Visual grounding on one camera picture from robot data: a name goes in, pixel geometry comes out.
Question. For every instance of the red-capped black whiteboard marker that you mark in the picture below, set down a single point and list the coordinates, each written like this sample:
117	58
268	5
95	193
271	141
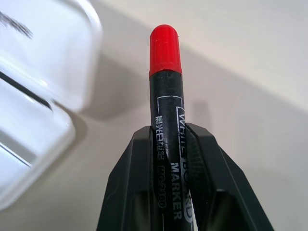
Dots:
166	101

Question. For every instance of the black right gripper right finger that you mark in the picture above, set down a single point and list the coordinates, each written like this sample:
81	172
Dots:
226	183

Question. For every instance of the clear plastic pencil case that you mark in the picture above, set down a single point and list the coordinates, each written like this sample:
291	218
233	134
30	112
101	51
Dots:
36	79

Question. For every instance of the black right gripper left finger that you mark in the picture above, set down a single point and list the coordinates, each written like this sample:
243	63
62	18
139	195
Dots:
125	183

